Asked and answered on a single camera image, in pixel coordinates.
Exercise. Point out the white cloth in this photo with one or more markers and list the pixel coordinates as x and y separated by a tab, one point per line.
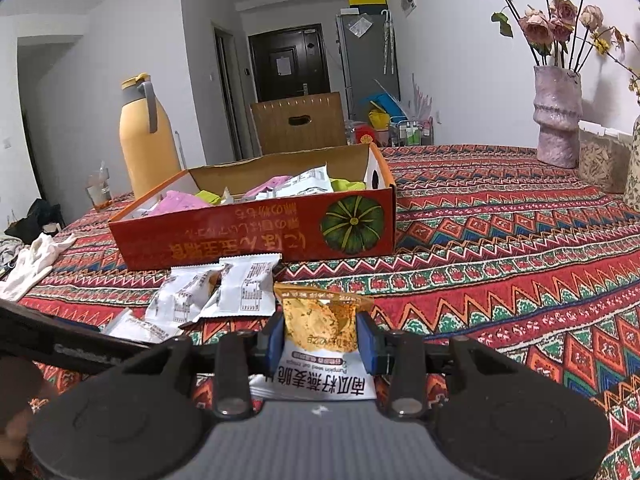
33	264

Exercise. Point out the patterned red tablecloth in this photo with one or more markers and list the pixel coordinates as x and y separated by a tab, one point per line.
526	258

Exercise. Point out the wire rack with bottles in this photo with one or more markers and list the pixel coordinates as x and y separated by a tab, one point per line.
404	132

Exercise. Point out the grey refrigerator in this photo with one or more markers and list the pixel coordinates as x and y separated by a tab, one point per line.
366	70

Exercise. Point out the pink snack packet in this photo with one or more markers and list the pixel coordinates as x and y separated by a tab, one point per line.
175	201

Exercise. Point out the brown cardboard box with handle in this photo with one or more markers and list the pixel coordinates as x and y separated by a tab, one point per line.
299	124

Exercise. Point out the pumpkin seed oat crisp packet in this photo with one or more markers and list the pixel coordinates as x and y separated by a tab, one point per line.
320	359

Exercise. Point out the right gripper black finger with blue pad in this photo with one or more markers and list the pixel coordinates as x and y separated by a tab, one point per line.
240	355
400	356

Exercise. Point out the lime green snack packet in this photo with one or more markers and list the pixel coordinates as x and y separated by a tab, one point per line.
343	185
208	197

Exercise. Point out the person's left hand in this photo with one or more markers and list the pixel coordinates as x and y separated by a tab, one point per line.
21	384

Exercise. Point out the yellow box atop refrigerator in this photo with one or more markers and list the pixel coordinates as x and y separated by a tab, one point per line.
367	2

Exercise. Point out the yellow thermos jug grey handle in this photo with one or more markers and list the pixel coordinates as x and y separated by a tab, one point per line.
146	137

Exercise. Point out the pink ceramic vase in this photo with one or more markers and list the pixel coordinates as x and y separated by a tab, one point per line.
557	112

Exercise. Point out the woven tissue box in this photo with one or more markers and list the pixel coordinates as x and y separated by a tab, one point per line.
604	155

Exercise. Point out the white orange snack packet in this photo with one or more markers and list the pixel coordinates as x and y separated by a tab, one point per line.
310	182

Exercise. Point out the red gift box on floor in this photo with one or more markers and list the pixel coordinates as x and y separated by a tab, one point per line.
365	134

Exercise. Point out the white snack packet left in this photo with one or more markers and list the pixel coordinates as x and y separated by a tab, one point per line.
182	296

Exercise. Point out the dried pink rose bouquet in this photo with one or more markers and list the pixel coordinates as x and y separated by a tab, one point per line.
562	35

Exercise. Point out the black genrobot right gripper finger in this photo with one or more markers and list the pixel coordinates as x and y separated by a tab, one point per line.
62	343

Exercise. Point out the dark brown entrance door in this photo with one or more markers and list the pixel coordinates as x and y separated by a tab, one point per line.
289	62

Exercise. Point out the clear drinking glass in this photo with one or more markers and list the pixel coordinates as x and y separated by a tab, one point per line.
98	188

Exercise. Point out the red orange cardboard snack box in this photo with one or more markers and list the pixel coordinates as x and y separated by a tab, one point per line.
300	228

